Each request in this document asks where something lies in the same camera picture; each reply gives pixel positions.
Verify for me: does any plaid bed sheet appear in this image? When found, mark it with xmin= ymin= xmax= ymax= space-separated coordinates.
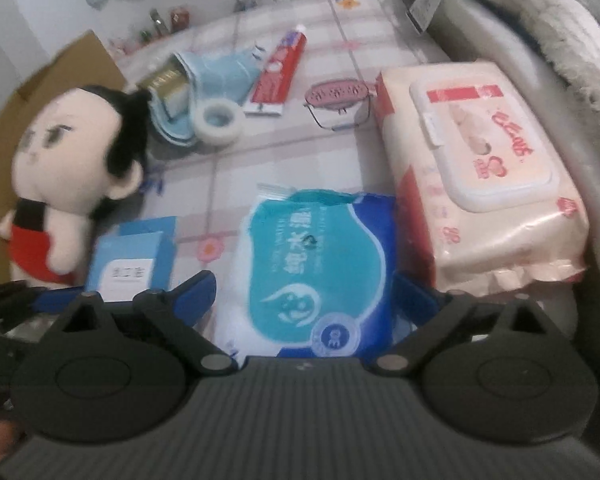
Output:
xmin=95 ymin=0 xmax=456 ymax=361

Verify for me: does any black-haired plush doll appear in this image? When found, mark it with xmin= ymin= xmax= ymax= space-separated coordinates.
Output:
xmin=0 ymin=85 xmax=153 ymax=288

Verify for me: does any white tape roll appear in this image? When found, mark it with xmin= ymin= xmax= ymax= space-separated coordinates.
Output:
xmin=195 ymin=101 xmax=244 ymax=148

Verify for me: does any pink wet wipes pack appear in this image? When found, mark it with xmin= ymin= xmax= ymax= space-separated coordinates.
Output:
xmin=375 ymin=61 xmax=590 ymax=293

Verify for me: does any brown cardboard box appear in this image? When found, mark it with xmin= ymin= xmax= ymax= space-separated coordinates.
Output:
xmin=0 ymin=30 xmax=128 ymax=288

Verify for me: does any blue wet wipes pack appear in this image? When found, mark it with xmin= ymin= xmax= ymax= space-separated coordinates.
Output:
xmin=215 ymin=183 xmax=400 ymax=361

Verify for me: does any red white toothpaste tube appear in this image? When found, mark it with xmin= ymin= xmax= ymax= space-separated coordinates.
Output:
xmin=243 ymin=25 xmax=308 ymax=117

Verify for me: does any small blue carton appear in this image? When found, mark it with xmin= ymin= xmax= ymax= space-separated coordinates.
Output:
xmin=86 ymin=216 xmax=179 ymax=303

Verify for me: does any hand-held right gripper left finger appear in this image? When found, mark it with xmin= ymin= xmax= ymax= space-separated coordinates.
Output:
xmin=54 ymin=270 xmax=238 ymax=377

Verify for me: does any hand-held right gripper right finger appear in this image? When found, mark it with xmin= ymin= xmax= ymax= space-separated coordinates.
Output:
xmin=371 ymin=271 xmax=554 ymax=376

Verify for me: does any light blue cloth pouch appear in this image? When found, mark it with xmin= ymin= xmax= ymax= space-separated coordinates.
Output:
xmin=136 ymin=45 xmax=268 ymax=147

